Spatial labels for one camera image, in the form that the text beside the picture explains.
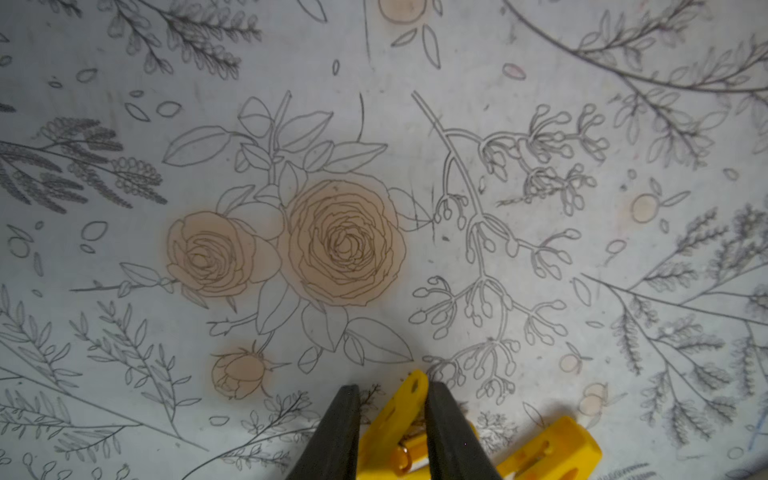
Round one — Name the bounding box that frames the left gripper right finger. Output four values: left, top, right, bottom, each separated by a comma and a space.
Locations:
425, 381, 502, 480

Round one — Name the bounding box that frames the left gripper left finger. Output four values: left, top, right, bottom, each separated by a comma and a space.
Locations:
287, 385, 361, 480

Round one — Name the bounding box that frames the yellow clothespin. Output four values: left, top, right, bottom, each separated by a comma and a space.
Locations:
356, 369, 481, 480
496, 416, 602, 480

